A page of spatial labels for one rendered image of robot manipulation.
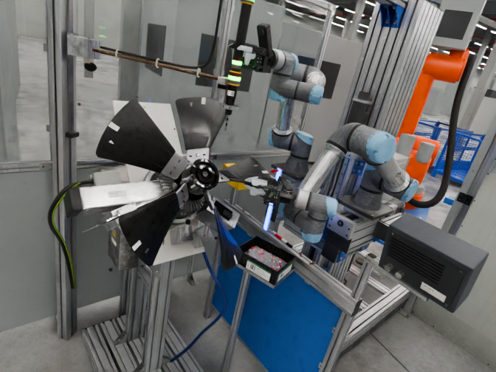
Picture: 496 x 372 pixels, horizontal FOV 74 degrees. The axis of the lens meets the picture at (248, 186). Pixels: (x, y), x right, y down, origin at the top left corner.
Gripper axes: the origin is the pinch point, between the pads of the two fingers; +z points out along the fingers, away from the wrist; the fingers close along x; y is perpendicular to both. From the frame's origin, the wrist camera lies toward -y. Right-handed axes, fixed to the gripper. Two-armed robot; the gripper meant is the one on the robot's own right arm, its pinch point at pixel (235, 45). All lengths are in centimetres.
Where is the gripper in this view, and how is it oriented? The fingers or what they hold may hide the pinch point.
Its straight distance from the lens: 120.5
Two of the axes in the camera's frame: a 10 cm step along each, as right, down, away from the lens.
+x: -7.4, -3.9, 5.5
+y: -1.9, 9.1, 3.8
